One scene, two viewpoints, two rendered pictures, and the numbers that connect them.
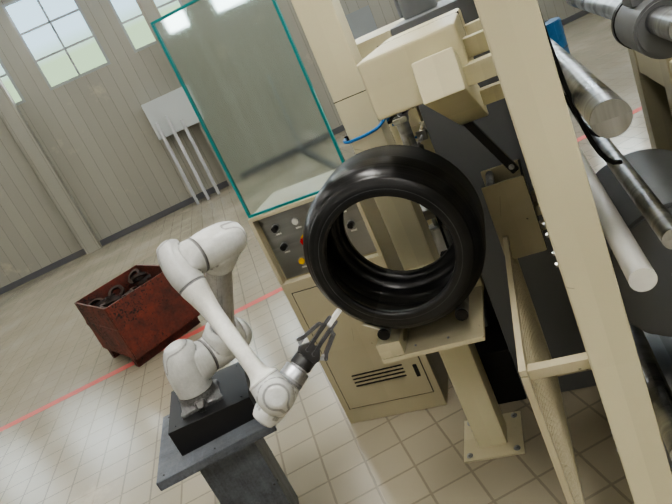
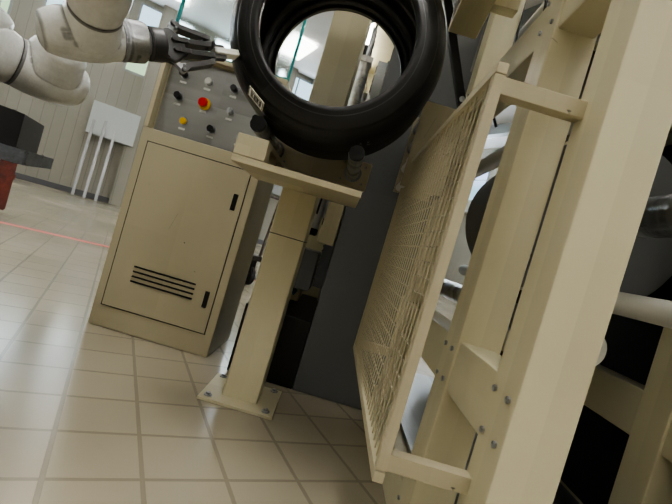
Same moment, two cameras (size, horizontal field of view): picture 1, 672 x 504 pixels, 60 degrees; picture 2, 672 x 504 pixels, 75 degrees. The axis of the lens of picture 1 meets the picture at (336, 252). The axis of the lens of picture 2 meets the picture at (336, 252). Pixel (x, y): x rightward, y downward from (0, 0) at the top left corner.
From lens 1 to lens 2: 136 cm
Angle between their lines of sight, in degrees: 27
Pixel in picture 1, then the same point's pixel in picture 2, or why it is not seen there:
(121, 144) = (52, 110)
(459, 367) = (271, 281)
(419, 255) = not seen: hidden behind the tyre
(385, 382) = (163, 294)
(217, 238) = not seen: outside the picture
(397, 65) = not seen: outside the picture
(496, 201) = (430, 120)
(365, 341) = (179, 237)
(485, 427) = (247, 371)
